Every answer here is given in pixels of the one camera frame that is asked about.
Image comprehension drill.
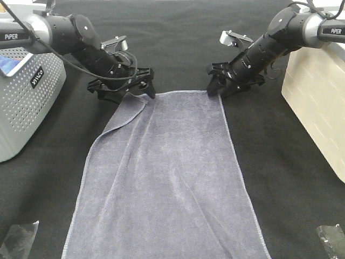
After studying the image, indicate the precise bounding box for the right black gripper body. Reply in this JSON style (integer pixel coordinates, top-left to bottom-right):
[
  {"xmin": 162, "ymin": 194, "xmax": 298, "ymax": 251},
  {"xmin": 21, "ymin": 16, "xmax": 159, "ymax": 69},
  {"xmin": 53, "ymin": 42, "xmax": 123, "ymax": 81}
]
[{"xmin": 206, "ymin": 62, "xmax": 265, "ymax": 87}]

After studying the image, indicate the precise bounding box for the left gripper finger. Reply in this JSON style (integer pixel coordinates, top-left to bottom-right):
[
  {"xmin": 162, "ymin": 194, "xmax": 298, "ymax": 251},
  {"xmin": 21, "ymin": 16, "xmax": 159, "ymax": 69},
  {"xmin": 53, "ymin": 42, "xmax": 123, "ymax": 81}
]
[
  {"xmin": 142, "ymin": 80, "xmax": 156, "ymax": 99},
  {"xmin": 97, "ymin": 91, "xmax": 126, "ymax": 104}
]

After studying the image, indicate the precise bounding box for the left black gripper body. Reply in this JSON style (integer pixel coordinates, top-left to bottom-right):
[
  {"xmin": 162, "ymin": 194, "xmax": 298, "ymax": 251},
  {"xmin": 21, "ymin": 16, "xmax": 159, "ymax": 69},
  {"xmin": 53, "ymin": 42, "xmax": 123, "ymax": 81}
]
[{"xmin": 87, "ymin": 65, "xmax": 154, "ymax": 93}]

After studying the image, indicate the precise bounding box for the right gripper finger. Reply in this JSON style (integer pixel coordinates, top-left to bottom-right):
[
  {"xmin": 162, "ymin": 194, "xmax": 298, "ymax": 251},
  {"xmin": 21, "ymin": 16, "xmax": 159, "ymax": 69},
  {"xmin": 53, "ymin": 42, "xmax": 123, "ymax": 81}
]
[
  {"xmin": 206, "ymin": 77, "xmax": 225, "ymax": 97},
  {"xmin": 220, "ymin": 85, "xmax": 250, "ymax": 98}
]

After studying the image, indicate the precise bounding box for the grey-blue terry towel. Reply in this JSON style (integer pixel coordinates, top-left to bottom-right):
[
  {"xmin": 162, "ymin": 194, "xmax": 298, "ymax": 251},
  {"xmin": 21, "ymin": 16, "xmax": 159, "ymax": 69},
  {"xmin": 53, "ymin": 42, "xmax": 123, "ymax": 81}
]
[{"xmin": 62, "ymin": 91, "xmax": 270, "ymax": 258}]

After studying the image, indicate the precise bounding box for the right black Piper arm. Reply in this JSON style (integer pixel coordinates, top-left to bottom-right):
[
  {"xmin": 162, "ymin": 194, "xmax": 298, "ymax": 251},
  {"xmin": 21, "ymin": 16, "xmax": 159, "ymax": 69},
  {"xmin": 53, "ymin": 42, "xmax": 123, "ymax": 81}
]
[{"xmin": 206, "ymin": 6, "xmax": 344, "ymax": 97}]

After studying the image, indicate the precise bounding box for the left black Piper arm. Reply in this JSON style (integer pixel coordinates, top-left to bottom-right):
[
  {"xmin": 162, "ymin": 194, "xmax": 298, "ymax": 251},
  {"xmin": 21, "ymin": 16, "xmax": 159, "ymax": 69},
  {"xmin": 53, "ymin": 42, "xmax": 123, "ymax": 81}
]
[{"xmin": 1, "ymin": 12, "xmax": 155, "ymax": 103}]

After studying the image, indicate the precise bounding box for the blue towel in basket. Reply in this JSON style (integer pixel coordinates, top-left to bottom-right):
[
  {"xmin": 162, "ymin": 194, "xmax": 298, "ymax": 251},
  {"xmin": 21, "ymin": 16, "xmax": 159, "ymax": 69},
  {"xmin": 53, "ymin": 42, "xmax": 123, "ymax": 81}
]
[{"xmin": 1, "ymin": 56, "xmax": 26, "ymax": 77}]

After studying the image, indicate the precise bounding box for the white slatted storage box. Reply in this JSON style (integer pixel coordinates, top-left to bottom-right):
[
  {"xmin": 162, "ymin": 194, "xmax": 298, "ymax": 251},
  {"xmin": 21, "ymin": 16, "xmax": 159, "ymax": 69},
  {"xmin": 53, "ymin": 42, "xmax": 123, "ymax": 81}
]
[{"xmin": 281, "ymin": 43, "xmax": 344, "ymax": 181}]

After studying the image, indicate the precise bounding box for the grey perforated laundry basket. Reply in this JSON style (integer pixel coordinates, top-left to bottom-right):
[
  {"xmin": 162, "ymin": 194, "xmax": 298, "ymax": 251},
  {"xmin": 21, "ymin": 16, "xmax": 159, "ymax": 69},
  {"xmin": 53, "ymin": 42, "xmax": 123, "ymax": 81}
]
[{"xmin": 1, "ymin": 47, "xmax": 66, "ymax": 162}]

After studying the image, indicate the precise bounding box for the black table cloth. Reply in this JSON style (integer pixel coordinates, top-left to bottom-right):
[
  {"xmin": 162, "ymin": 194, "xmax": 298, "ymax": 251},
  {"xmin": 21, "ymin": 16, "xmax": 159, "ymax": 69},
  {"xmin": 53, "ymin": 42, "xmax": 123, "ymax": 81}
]
[{"xmin": 1, "ymin": 1, "xmax": 344, "ymax": 258}]

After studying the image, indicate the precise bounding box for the left clear tape strip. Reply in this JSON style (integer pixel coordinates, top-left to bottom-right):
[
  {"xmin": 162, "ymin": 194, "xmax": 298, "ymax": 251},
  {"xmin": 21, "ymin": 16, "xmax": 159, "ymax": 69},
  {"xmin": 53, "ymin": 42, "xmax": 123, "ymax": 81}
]
[{"xmin": 1, "ymin": 221, "xmax": 40, "ymax": 259}]

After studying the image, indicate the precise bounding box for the clear tape strip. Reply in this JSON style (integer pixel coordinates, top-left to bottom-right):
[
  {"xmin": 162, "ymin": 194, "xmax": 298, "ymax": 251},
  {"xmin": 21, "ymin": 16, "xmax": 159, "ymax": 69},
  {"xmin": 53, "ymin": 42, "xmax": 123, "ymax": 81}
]
[
  {"xmin": 1, "ymin": 221, "xmax": 40, "ymax": 259},
  {"xmin": 316, "ymin": 224, "xmax": 344, "ymax": 259}
]

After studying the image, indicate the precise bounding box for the right clear tape strip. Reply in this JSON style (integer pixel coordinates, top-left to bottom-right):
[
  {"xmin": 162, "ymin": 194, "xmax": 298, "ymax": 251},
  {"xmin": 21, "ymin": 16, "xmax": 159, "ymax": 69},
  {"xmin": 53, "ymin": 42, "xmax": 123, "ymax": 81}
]
[{"xmin": 316, "ymin": 224, "xmax": 344, "ymax": 259}]

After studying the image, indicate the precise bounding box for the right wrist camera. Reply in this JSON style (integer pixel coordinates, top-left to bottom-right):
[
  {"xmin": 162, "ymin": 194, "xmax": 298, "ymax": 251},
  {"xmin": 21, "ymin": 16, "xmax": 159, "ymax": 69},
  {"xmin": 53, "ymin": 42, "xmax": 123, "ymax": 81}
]
[{"xmin": 219, "ymin": 30, "xmax": 254, "ymax": 49}]

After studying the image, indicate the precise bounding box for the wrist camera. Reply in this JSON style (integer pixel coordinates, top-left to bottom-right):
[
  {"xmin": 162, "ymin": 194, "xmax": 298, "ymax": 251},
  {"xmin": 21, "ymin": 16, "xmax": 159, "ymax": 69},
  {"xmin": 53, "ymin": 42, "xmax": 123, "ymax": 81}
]
[
  {"xmin": 219, "ymin": 30, "xmax": 254, "ymax": 49},
  {"xmin": 101, "ymin": 36, "xmax": 128, "ymax": 54}
]

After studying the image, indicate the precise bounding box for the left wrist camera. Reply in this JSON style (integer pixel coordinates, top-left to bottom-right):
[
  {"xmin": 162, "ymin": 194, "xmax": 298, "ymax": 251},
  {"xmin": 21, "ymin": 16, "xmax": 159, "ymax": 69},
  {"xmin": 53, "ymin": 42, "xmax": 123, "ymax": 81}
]
[{"xmin": 101, "ymin": 36, "xmax": 128, "ymax": 54}]

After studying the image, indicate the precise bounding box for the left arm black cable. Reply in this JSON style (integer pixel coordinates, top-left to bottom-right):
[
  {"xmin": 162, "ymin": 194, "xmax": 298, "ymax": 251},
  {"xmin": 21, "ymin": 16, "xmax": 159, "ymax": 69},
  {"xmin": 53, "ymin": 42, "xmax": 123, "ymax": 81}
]
[{"xmin": 0, "ymin": 0, "xmax": 138, "ymax": 81}]

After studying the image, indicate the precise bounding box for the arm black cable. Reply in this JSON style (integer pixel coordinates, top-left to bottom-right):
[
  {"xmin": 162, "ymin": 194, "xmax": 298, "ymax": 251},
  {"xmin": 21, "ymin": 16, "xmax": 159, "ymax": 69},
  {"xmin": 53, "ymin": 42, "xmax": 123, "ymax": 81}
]
[
  {"xmin": 263, "ymin": 0, "xmax": 345, "ymax": 80},
  {"xmin": 0, "ymin": 0, "xmax": 138, "ymax": 81}
]

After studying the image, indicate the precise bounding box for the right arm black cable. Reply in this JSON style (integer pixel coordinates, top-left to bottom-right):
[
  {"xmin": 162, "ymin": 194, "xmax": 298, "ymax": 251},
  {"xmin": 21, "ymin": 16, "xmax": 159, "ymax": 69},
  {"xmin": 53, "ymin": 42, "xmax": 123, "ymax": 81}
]
[{"xmin": 263, "ymin": 0, "xmax": 345, "ymax": 80}]

